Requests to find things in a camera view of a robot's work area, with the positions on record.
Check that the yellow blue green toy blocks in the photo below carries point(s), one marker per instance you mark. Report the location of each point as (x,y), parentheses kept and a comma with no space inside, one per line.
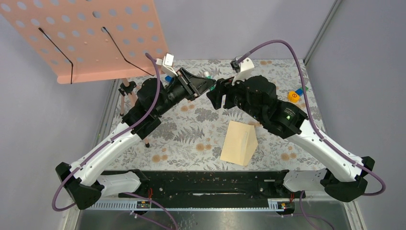
(295,96)

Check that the floral patterned table mat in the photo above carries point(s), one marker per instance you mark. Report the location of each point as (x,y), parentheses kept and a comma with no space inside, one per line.
(191,134)

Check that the white green glue stick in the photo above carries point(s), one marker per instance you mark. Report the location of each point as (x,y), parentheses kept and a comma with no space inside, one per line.
(207,75)

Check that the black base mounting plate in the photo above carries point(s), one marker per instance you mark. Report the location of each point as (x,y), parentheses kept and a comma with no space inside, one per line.
(214,189)

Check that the aluminium frame rail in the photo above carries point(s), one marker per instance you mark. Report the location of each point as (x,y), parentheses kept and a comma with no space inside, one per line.
(139,204)

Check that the multicolour toy block car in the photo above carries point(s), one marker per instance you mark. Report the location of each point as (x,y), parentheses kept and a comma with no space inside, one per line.
(168,79)

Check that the cream envelope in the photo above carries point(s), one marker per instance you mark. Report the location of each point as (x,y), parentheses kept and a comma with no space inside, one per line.
(240,143)

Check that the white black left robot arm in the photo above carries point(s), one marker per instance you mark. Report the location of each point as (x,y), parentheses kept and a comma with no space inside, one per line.
(84,179)

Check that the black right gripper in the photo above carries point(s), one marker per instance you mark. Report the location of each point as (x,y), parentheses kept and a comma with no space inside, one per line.
(223,85)

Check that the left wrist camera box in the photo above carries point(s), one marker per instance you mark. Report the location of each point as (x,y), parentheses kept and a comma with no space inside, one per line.
(167,65)

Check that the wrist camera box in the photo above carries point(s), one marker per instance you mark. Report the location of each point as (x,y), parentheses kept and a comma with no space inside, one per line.
(243,69)
(167,65)

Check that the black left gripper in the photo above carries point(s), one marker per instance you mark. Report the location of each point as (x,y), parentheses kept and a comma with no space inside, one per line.
(195,86)

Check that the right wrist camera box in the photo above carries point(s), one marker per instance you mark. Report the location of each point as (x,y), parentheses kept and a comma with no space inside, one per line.
(243,69)

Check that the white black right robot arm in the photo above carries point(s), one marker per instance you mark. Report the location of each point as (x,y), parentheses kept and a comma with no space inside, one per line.
(343,174)

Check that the pink tripod music stand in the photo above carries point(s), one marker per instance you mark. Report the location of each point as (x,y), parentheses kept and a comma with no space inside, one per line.
(90,40)

